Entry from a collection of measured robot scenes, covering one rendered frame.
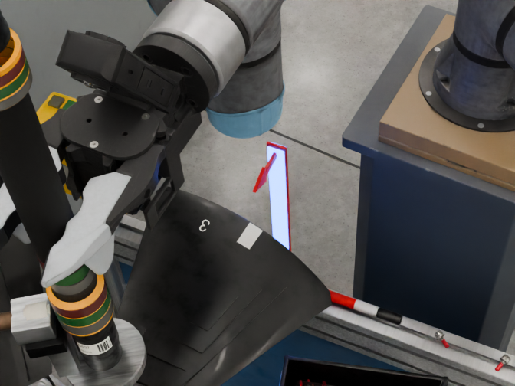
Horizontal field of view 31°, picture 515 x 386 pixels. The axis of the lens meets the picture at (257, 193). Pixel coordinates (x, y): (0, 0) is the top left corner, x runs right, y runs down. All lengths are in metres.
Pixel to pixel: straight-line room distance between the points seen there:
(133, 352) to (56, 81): 1.25
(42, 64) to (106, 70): 1.32
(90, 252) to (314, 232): 1.83
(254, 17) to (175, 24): 0.07
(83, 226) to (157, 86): 0.12
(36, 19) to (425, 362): 1.01
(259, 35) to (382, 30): 2.16
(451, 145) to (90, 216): 0.73
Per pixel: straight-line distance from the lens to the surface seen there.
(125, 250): 1.44
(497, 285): 1.46
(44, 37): 1.90
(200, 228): 1.01
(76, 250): 0.61
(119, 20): 2.15
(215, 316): 0.95
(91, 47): 0.61
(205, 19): 0.72
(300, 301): 1.00
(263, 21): 0.76
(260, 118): 0.85
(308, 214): 2.45
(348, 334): 1.33
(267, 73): 0.82
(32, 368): 0.82
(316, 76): 2.77
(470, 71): 1.26
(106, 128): 0.66
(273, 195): 1.12
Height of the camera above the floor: 2.00
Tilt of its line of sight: 53 degrees down
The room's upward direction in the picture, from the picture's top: 5 degrees counter-clockwise
